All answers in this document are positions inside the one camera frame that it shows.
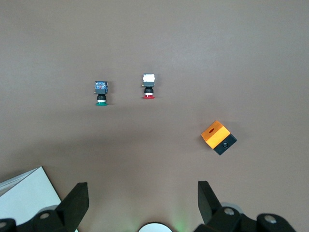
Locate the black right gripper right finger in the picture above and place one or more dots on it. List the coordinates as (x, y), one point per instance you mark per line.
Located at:
(206, 203)

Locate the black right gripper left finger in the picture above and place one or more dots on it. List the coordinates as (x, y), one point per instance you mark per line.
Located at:
(77, 203)

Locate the red push button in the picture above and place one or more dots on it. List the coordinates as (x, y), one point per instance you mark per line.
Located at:
(148, 84)

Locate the white drawer cabinet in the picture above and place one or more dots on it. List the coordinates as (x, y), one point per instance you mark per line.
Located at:
(24, 198)

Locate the green push button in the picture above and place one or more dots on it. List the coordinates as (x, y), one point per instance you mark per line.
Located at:
(101, 89)

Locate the orange black button box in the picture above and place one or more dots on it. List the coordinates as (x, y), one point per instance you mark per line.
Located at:
(216, 135)

